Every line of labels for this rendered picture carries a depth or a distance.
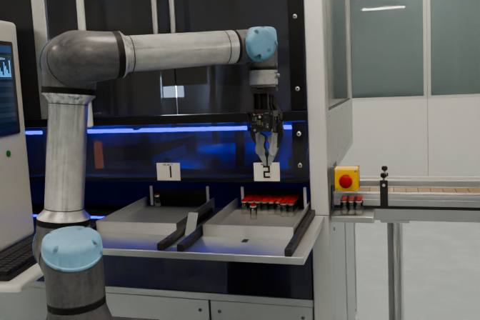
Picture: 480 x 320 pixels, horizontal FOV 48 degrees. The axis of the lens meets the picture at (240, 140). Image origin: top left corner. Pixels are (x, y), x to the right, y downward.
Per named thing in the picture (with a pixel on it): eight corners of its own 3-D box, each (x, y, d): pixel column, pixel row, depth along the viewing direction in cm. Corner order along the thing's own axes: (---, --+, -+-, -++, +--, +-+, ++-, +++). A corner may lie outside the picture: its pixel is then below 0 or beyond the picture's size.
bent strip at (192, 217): (189, 231, 158) (188, 212, 158) (199, 232, 158) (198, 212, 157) (171, 246, 145) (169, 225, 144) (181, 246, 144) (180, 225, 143)
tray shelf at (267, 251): (134, 211, 197) (133, 206, 196) (327, 215, 177) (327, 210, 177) (55, 252, 151) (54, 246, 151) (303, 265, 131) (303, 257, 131)
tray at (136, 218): (146, 206, 195) (146, 196, 195) (214, 207, 188) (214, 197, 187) (96, 232, 163) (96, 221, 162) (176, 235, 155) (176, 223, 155)
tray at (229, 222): (236, 208, 186) (236, 198, 185) (312, 209, 178) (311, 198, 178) (203, 236, 153) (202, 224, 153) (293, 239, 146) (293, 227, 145)
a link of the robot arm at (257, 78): (253, 71, 147) (282, 69, 145) (253, 88, 147) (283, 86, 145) (245, 70, 140) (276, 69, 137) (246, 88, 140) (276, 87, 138)
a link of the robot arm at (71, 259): (50, 314, 103) (43, 245, 101) (41, 291, 115) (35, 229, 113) (113, 300, 108) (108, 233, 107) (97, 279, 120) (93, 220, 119)
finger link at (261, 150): (251, 168, 143) (250, 133, 142) (257, 164, 148) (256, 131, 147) (263, 168, 142) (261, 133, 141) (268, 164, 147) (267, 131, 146)
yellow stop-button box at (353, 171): (336, 186, 174) (336, 164, 173) (360, 187, 172) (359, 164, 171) (334, 191, 166) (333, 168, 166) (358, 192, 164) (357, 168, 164)
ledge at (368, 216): (336, 211, 182) (336, 206, 182) (375, 212, 179) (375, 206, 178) (331, 221, 169) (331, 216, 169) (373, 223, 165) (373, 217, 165)
